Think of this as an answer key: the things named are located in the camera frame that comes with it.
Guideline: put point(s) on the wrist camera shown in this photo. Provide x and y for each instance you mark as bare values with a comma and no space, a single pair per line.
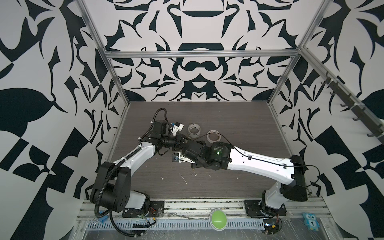
176,127
178,157

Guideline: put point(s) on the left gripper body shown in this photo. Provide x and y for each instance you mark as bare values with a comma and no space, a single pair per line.
171,141

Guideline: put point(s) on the green push button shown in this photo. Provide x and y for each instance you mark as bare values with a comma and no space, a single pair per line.
218,220

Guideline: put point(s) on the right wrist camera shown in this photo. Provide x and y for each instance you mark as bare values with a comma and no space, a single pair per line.
178,157

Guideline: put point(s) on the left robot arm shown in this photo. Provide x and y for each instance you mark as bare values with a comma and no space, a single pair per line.
112,188

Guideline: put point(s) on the clear tape roll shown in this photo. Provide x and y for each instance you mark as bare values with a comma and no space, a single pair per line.
194,130

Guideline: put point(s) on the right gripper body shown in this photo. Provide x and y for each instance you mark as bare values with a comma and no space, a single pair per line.
199,164

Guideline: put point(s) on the black wall hook rail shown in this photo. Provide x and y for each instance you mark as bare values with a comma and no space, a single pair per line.
361,111

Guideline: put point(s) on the beige masking tape roll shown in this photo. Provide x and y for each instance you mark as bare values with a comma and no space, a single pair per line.
213,136

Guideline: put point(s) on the blue owl number tag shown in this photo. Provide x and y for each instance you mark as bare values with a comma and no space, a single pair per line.
310,221

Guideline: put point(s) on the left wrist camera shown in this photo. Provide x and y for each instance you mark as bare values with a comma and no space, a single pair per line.
176,127

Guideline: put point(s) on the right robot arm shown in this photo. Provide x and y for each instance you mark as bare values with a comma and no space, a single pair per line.
289,173

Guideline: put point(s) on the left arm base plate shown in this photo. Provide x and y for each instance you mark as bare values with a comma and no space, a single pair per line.
150,209

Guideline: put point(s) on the white slotted cable duct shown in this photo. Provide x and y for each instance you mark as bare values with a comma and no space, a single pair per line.
201,224

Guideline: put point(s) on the small electronics board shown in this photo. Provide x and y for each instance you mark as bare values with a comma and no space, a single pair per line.
272,226

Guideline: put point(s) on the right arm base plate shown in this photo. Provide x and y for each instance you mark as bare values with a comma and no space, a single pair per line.
255,207

